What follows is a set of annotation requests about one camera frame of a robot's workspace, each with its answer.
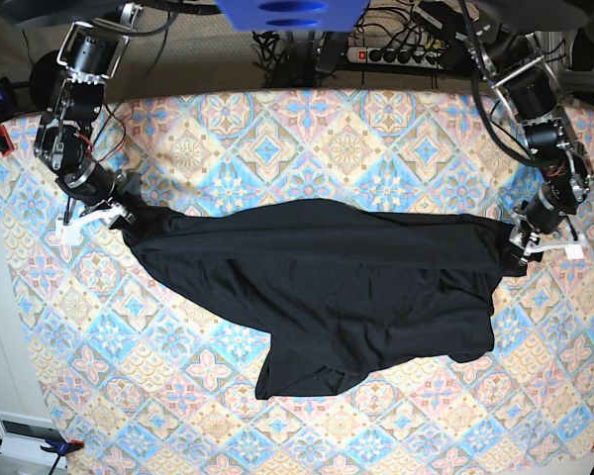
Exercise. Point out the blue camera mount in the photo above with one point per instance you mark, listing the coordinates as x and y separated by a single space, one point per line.
292 15

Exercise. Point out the patterned tablecloth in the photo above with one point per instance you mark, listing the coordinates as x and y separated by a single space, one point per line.
152 384

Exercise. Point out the white power strip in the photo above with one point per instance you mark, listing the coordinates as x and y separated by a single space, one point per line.
393 56

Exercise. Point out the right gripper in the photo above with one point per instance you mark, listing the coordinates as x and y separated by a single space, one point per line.
96 194

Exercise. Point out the black round stool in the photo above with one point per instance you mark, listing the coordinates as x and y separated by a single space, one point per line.
43 78

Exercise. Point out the orange black clamp lower left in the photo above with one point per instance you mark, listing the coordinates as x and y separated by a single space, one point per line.
59 446

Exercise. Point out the black t-shirt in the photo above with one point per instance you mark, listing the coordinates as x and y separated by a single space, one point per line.
341 292

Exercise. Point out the white floor box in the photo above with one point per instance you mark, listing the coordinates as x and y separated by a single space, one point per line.
23 437

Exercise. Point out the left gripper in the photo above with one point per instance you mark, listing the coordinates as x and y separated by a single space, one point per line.
538 226

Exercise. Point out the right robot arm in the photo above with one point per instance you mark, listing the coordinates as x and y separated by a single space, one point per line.
69 86

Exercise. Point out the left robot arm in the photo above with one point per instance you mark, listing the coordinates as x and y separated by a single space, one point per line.
517 72

